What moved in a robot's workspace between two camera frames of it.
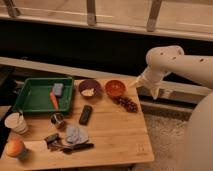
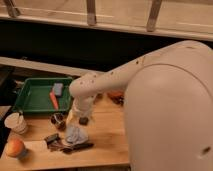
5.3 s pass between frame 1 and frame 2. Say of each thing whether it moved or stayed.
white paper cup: stayed
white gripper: moved
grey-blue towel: stayed
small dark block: stayed
